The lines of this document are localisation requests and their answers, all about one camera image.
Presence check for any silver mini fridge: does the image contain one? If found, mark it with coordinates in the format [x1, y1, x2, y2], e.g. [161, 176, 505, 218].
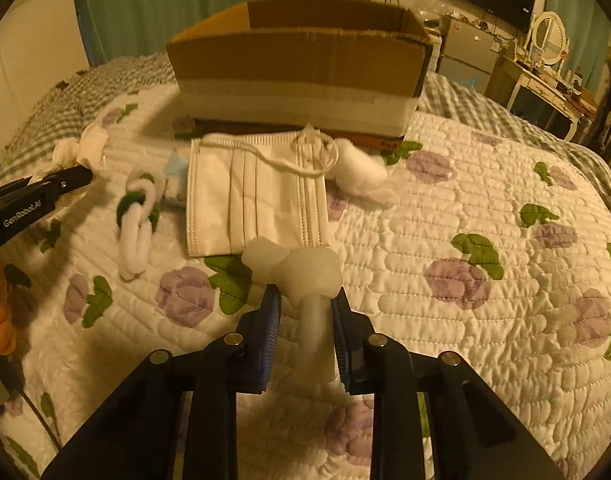
[435, 12, 509, 93]

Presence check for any white fuzzy ring chain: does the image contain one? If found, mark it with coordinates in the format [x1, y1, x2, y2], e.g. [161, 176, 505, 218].
[116, 172, 160, 281]

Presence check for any white face mask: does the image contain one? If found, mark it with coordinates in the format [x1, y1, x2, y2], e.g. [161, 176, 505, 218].
[184, 129, 339, 259]

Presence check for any floral quilted blanket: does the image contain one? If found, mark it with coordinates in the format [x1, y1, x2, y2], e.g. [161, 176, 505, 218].
[0, 82, 611, 480]

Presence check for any oval vanity mirror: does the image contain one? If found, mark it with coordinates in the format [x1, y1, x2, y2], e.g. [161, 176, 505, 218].
[528, 10, 571, 67]

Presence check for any light blue soft packet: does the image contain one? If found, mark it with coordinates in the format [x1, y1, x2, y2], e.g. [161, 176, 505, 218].
[162, 152, 190, 208]

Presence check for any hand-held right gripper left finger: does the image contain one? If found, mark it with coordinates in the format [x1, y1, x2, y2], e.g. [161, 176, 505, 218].
[40, 284, 286, 480]

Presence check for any grey checked bedsheet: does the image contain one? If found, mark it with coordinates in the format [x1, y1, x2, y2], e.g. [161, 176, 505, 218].
[0, 52, 611, 221]

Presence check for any white tissue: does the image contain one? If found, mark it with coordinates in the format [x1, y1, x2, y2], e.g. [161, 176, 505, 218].
[52, 125, 110, 171]

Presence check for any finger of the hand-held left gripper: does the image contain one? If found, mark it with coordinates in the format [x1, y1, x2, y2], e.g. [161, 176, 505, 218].
[32, 165, 94, 200]

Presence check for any white cotton ball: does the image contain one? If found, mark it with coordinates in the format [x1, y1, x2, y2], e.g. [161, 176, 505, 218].
[330, 137, 390, 196]

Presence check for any large green curtain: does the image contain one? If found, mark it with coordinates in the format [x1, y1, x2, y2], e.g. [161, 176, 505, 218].
[69, 0, 376, 68]

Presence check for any white foam bone toy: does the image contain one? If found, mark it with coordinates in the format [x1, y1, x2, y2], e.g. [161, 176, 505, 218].
[241, 237, 343, 386]

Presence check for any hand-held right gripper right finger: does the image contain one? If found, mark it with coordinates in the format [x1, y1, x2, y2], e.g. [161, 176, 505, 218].
[329, 287, 566, 480]

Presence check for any white dressing table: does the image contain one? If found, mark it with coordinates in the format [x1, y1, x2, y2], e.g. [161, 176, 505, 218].
[491, 52, 601, 143]

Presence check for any brown cardboard box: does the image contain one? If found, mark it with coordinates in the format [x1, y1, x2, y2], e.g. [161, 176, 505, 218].
[166, 0, 432, 137]

